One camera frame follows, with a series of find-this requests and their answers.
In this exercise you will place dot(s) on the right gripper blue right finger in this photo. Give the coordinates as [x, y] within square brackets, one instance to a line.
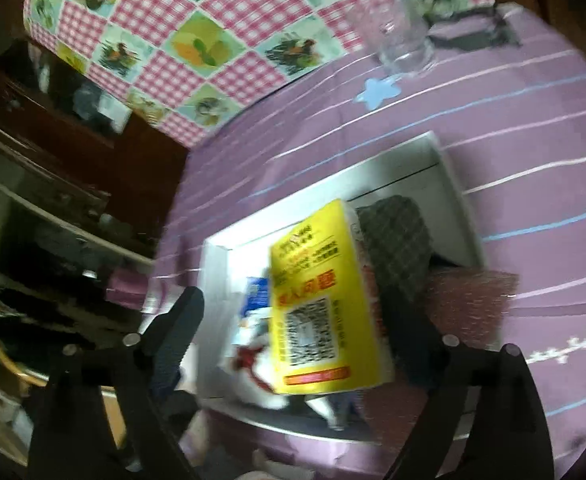
[416, 345]

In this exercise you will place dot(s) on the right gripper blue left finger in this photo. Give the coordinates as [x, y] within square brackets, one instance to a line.
[169, 337]

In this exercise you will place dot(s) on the pink glitter scouring pad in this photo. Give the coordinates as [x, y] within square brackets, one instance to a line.
[467, 303]

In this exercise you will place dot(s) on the black white plush toy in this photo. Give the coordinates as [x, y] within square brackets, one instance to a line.
[246, 360]

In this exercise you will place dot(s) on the dark blue cartoon pouch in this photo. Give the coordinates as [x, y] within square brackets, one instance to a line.
[255, 307]

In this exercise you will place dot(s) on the grey plaid fabric pouch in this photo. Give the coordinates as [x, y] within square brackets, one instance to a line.
[398, 244]

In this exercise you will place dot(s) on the purple spray bottle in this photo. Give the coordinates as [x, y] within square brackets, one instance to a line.
[128, 288]

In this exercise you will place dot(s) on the white shallow cardboard box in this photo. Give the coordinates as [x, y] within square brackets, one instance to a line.
[417, 169]

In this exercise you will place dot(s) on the dark wooden cabinet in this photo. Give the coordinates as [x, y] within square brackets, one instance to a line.
[116, 183]

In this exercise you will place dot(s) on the purple patterned tablecloth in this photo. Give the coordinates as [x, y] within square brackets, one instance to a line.
[491, 144]

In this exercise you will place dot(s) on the pink checkered patchwork cloth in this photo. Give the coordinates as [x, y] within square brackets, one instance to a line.
[188, 66]

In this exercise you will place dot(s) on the black clip device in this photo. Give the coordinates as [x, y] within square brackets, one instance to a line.
[477, 29]

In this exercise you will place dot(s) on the clear drinking glass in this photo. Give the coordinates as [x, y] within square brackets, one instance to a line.
[395, 33]

